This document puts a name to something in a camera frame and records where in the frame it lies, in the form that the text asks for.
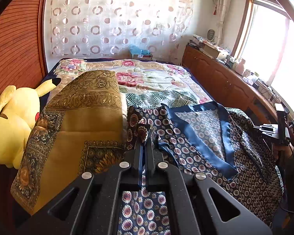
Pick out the navy patterned silk garment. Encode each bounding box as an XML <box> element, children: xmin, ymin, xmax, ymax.
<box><xmin>117</xmin><ymin>102</ymin><xmax>283</xmax><ymax>234</ymax></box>

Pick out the person's right hand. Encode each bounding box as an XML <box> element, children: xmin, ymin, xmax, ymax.
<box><xmin>272</xmin><ymin>143</ymin><xmax>294</xmax><ymax>167</ymax></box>

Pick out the gold patterned pillow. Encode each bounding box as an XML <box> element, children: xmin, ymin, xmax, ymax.
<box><xmin>11</xmin><ymin>70</ymin><xmax>124</xmax><ymax>214</ymax></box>

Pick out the long wooden cabinet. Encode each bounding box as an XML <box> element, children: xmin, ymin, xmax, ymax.
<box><xmin>181</xmin><ymin>45</ymin><xmax>277</xmax><ymax>125</ymax></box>

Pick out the palm leaf print blanket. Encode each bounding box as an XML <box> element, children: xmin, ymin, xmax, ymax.
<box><xmin>125</xmin><ymin>90</ymin><xmax>199</xmax><ymax>108</ymax></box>

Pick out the cardboard box on cabinet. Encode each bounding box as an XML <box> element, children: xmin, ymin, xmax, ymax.
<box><xmin>201</xmin><ymin>45</ymin><xmax>220</xmax><ymax>59</ymax></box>

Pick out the floral bed blanket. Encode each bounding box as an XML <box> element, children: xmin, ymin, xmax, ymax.
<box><xmin>48</xmin><ymin>58</ymin><xmax>212</xmax><ymax>105</ymax></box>

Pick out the yellow Pikachu plush toy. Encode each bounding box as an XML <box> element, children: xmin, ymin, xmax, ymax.
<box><xmin>0</xmin><ymin>78</ymin><xmax>61</xmax><ymax>169</ymax></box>

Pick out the small round fan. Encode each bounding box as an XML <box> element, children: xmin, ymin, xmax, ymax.
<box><xmin>207</xmin><ymin>29</ymin><xmax>215</xmax><ymax>42</ymax></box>

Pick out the blue item behind bed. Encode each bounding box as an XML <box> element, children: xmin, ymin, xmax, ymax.
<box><xmin>128</xmin><ymin>45</ymin><xmax>152</xmax><ymax>61</ymax></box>

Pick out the wooden louvered wardrobe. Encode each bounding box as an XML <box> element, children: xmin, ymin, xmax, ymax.
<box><xmin>0</xmin><ymin>0</ymin><xmax>48</xmax><ymax>94</ymax></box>

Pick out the sheer circle pattern curtain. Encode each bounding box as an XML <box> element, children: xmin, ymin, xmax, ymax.
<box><xmin>44</xmin><ymin>0</ymin><xmax>193</xmax><ymax>63</ymax></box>

